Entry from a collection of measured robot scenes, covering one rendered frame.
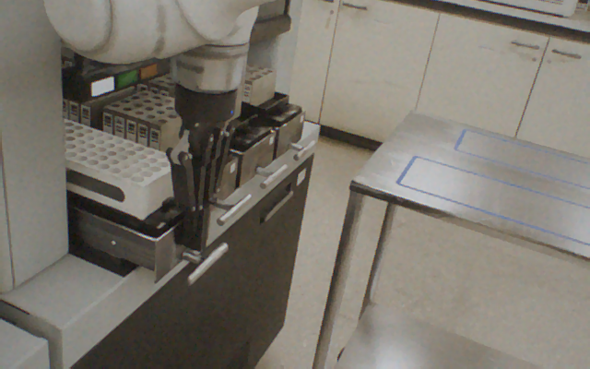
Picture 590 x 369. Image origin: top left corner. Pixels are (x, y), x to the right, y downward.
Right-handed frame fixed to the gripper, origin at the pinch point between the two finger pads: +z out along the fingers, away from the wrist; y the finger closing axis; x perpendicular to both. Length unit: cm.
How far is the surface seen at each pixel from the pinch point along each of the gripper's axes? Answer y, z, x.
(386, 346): -52, 52, 25
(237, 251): -26.0, 21.5, -5.5
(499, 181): -42, -2, 37
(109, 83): 3.6, -18.1, -11.7
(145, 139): -9.6, -4.8, -15.9
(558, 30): -234, -4, 46
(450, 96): -229, 37, 7
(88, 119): -9.5, -5.1, -26.8
